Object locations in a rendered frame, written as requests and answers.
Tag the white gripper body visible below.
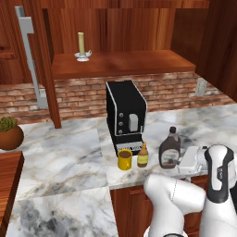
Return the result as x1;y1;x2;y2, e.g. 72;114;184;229
178;145;208;176

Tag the brown syrup bottle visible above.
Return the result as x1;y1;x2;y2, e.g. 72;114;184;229
157;126;182;169

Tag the small honey bottle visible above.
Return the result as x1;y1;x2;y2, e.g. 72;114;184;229
136;141;150;168

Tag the yellow mug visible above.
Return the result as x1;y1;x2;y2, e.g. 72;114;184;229
117;148;134;171

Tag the wooden base cabinet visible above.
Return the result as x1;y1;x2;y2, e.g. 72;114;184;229
109;173;211;237

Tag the wooden cabinet door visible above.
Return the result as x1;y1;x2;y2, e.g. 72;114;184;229
170;0;237;104
29;0;63;130

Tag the black coffee machine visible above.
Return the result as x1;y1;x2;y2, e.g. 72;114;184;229
106;80;149;157

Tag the candle in white holder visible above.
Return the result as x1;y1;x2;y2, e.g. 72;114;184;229
73;31;94;63

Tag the green plant in brown pot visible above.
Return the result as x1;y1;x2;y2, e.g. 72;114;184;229
0;116;25;152

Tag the wooden side counter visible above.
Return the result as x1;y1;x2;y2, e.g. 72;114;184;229
0;150;25;237

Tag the white wall outlet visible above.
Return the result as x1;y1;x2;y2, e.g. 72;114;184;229
194;77;208;97

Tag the open wooden wall cabinet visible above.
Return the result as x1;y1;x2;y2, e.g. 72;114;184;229
41;0;211;81

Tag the silver cabinet door handle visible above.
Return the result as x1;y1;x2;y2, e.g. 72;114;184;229
14;6;49;110

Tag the closed wooden wall cabinet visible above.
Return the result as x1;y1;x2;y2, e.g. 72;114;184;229
0;0;35;86

